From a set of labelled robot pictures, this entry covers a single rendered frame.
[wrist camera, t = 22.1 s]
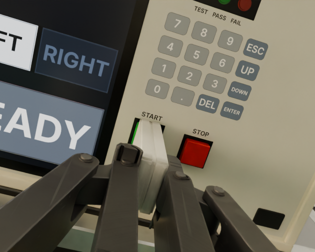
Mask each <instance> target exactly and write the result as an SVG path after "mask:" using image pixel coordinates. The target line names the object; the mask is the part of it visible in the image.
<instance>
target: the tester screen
mask: <svg viewBox="0 0 315 252"><path fill-rule="evenodd" d="M136 1H137V0H0V15H4V16H7V17H10V18H14V19H17V20H20V21H23V22H27V23H30V24H33V25H36V26H40V27H43V28H46V29H49V30H53V31H56V32H59V33H63V34H66V35H69V36H72V37H76V38H79V39H82V40H85V41H89V42H92V43H95V44H99V45H102V46H105V47H108V48H112V49H115V50H118V53H117V57H116V61H115V65H114V69H113V72H112V76H111V80H110V84H109V88H108V92H107V93H106V92H102V91H99V90H95V89H92V88H88V87H85V86H81V85H78V84H74V83H71V82H67V81H64V80H60V79H57V78H53V77H50V76H46V75H43V74H39V73H36V72H32V71H29V70H25V69H22V68H18V67H15V66H11V65H8V64H4V63H1V62H0V81H2V82H6V83H9V84H13V85H17V86H20V87H24V88H27V89H31V90H35V91H38V92H42V93H45V94H49V95H53V96H56V97H60V98H63V99H67V100H71V101H74V102H78V103H81V104H85V105H89V106H92V107H96V108H99V109H103V110H104V113H103V117H102V120H101V124H100V128H99V132H98V136H97V139H96V143H95V147H94V151H93V155H92V156H94V157H95V156H96V152H97V148H98V144H99V141H100V137H101V133H102V129H103V125H104V122H105V118H106V114H107V110H108V107H109V103H110V99H111V95H112V91H113V88H114V84H115V80H116V76H117V73H118V69H119V65H120V61H121V57H122V54H123V50H124V46H125V42H126V39H127V35H128V31H129V27H130V23H131V20H132V16H133V12H134V8H135V5H136ZM0 157H1V158H5V159H9V160H13V161H17V162H21V163H25V164H29V165H33V166H37V167H42V168H46V169H50V170H53V169H54V168H56V167H57V166H59V165H58V164H54V163H50V162H46V161H42V160H38V159H34V158H30V157H26V156H22V155H18V154H14V153H10V152H6V151H2V150H0Z"/></svg>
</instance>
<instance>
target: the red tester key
mask: <svg viewBox="0 0 315 252"><path fill-rule="evenodd" d="M209 150H210V146H209V144H208V143H204V142H201V141H197V140H193V139H190V138H187V139H186V140H185V143H184V146H183V148H182V151H181V154H180V157H179V160H180V162H181V163H184V164H188V165H192V166H195V167H199V168H203V166H204V163H205V161H206V158H207V155H208V153H209Z"/></svg>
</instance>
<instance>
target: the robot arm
mask: <svg viewBox="0 0 315 252"><path fill-rule="evenodd" d="M99 163H100V162H99V160H98V159H97V158H96V157H94V156H92V155H90V154H88V153H76V154H74V155H72V156H71V157H70V158H68V159H67V160H65V161H64V162H63V163H61V164H60V165H58V166H57V167H56V168H54V169H53V170H51V171H50V172H49V173H47V174H46V175H45V176H43V177H42V178H40V179H39V180H38V181H36V182H35V183H33V184H32V185H31V186H29V187H28V188H26V189H25V190H24V191H22V192H21V193H19V194H18V195H17V196H15V197H14V198H13V199H11V200H10V201H8V202H7V203H6V204H4V205H3V206H1V207H0V252H53V251H54V249H55V248H56V247H57V246H58V244H59V243H60V242H61V241H62V240H63V238H64V237H65V236H66V235H67V233H68V232H69V231H70V230H71V228H72V227H73V226H74V225H75V224H76V222H77V221H78V220H79V219H80V217H81V216H82V215H83V214H84V212H85V211H86V210H87V207H88V205H101V207H100V211H99V215H98V220H97V224H96V228H95V233H94V237H93V242H92V246H91V250H90V252H138V217H139V211H140V213H144V214H148V215H150V214H151V213H153V211H154V208H155V205H156V208H155V211H154V214H153V217H152V220H151V223H150V226H149V229H151V228H152V226H153V228H154V246H155V252H279V250H278V249H277V248H276V247H275V246H274V245H273V244H272V242H271V241H270V240H269V239H268V238H267V237H266V236H265V234H264V233H263V232H262V231H261V230H260V229H259V228H258V226H257V225H256V224H255V223H254V222H253V221H252V220H251V218H250V217H249V216H248V215H247V214H246V213H245V212H244V210H243V209H242V208H241V207H240V206H239V205H238V204H237V202H236V201H235V200H234V199H233V198H232V197H231V196H230V194H229V193H227V192H226V191H225V190H223V189H222V188H221V187H218V186H213V185H208V186H207V187H206V188H205V191H202V190H200V189H197V188H195V187H194V185H193V182H192V180H191V178H190V177H189V176H188V175H186V174H184V172H183V169H182V165H181V161H180V160H179V159H178V158H177V157H176V156H173V155H169V154H167V153H166V148H165V143H164V138H163V133H162V128H161V125H160V123H158V122H155V121H152V122H150V120H148V119H144V118H142V119H140V120H139V124H138V127H137V130H136V134H135V137H134V140H133V144H129V143H122V142H120V143H118V144H117V145H116V148H115V152H114V155H113V159H112V162H111V164H108V165H99ZM219 225H221V231H220V234H218V232H217V229H218V227H219Z"/></svg>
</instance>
